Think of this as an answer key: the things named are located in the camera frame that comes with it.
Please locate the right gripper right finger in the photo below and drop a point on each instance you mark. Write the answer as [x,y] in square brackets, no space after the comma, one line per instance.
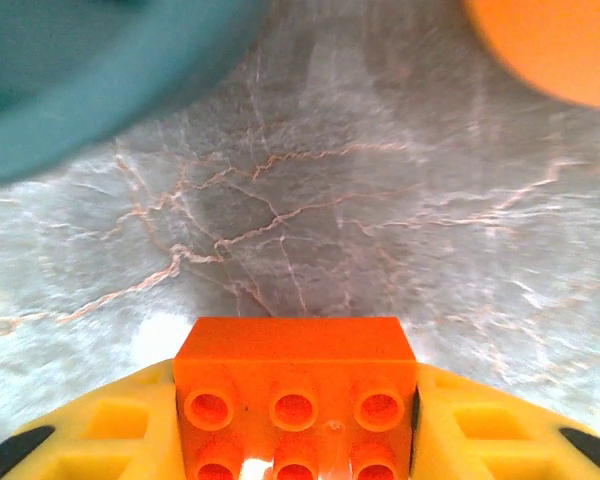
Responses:
[505,440]

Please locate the orange plastic container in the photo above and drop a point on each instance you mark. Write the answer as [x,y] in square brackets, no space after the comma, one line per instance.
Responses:
[555,45]

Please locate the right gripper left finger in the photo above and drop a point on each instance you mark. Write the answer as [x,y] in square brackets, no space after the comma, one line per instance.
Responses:
[80,445]

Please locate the orange lego brick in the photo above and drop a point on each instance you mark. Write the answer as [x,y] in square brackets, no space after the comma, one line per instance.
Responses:
[295,360]

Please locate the teal plastic container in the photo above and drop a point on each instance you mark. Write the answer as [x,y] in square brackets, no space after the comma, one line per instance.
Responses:
[80,75]

